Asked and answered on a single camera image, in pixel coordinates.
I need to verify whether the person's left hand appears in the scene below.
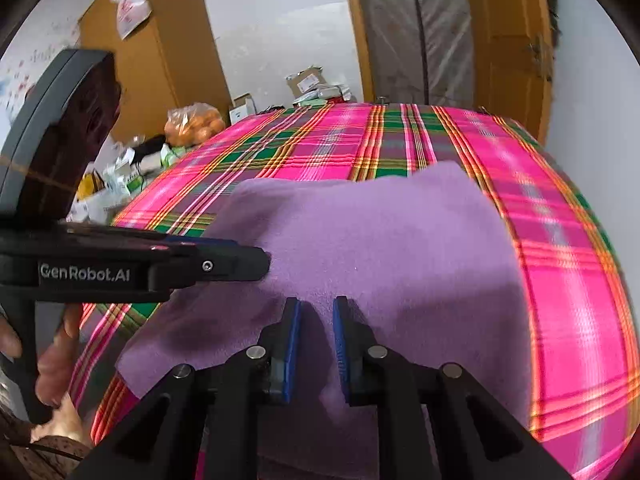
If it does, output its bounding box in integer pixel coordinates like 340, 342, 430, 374
30, 304, 91, 445

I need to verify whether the yellow bag on table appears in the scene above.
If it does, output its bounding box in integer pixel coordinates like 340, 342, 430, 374
76, 170, 106, 202

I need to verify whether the cluttered glass side table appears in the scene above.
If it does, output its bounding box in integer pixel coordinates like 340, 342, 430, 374
65, 139, 193, 226

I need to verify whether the cartoon wall sticker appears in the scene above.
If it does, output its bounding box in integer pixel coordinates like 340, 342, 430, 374
1, 12, 79, 122

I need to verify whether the bag of oranges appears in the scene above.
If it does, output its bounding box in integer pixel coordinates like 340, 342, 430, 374
164, 103, 227, 148

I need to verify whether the wooden wardrobe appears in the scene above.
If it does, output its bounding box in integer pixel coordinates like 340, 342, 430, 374
79, 0, 231, 144

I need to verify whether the brown cardboard parcel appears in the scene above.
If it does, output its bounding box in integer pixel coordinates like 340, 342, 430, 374
285, 66, 326, 98

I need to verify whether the person's left forearm sleeve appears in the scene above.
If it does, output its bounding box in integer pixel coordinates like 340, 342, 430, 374
1, 408, 93, 479

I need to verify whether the pink plaid tablecloth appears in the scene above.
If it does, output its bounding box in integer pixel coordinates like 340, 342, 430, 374
70, 104, 639, 479

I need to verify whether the plastic-covered doorway curtain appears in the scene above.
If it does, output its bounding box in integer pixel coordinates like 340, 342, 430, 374
359, 0, 475, 108

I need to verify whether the wooden door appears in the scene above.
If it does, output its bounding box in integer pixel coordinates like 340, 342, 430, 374
469, 0, 553, 143

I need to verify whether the plastic bag on wardrobe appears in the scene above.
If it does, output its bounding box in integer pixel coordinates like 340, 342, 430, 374
111, 0, 152, 40

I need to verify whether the white cardboard box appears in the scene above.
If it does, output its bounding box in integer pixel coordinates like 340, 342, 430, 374
229, 92, 257, 125

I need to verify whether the purple fleece garment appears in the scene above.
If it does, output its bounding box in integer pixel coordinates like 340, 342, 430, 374
117, 162, 532, 479

